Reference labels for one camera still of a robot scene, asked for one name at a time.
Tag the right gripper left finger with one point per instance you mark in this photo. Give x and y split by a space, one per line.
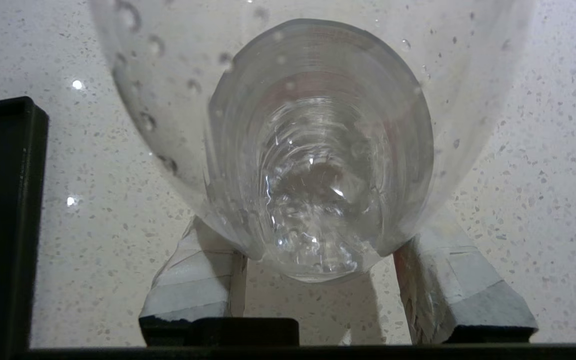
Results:
193 290

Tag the clear plastic water bottle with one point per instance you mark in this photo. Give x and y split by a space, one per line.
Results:
317 150

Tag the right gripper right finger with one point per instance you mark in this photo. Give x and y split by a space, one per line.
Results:
462 295

